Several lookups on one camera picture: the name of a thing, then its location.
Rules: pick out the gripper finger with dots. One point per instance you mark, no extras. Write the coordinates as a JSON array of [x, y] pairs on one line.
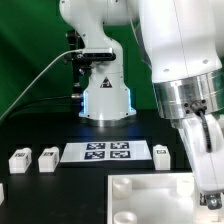
[[213, 201]]

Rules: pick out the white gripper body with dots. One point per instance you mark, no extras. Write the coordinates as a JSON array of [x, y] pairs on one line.
[[207, 167]]

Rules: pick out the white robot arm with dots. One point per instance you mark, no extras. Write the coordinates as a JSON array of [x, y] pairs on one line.
[[180, 44]]

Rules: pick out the white sheet with markers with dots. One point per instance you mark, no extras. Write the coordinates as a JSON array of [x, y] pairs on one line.
[[106, 151]]

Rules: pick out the white obstacle block left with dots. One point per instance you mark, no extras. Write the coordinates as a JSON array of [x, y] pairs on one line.
[[1, 193]]

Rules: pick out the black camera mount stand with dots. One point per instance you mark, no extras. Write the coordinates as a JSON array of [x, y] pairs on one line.
[[80, 68]]

